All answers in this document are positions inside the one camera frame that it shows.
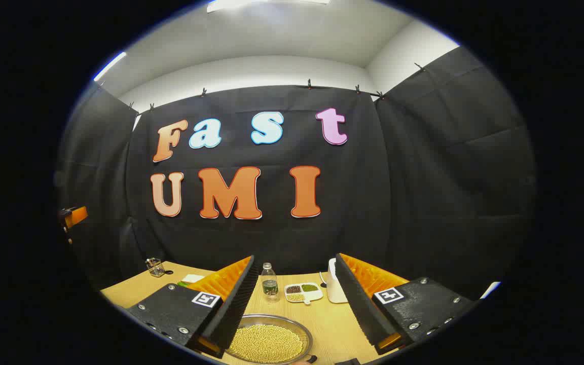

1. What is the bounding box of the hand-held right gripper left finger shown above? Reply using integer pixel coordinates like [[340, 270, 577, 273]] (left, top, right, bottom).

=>
[[126, 255, 261, 358]]

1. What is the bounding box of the ceiling light panel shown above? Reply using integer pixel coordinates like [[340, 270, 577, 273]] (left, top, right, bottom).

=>
[[207, 0, 331, 13], [93, 52, 127, 82]]

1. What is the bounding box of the black backdrop cloth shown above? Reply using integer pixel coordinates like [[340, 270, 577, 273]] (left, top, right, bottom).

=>
[[55, 46, 538, 305]]

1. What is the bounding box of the white toaster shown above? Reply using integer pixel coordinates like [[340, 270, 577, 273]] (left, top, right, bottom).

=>
[[326, 258, 348, 304]]

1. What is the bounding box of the heap of yellow soybeans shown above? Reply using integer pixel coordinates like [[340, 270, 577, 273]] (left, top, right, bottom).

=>
[[228, 324, 304, 363]]

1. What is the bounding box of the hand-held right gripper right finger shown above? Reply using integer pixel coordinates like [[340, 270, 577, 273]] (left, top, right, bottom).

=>
[[334, 253, 478, 355]]

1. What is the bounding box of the white divided plate of beans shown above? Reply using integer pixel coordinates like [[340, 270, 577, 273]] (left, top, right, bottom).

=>
[[284, 282, 324, 305]]

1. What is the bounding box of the steel pot with black handles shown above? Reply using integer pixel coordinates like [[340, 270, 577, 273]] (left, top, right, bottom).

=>
[[225, 313, 318, 365]]

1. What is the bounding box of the clear plastic water bottle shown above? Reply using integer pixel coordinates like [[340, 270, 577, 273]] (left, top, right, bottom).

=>
[[262, 262, 279, 303]]

